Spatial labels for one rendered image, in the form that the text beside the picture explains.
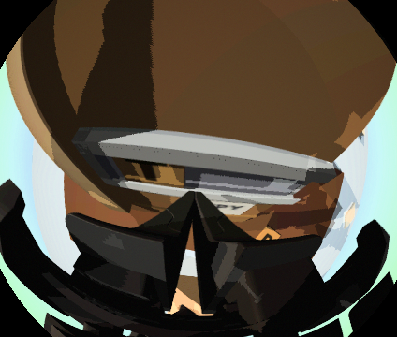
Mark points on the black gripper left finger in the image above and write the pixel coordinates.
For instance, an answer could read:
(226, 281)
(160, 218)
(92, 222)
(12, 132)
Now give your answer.
(155, 248)

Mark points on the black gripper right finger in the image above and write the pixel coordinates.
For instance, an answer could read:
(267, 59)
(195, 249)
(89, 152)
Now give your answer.
(223, 252)

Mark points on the white paper ticket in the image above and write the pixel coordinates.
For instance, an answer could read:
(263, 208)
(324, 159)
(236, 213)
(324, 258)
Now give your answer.
(232, 207)

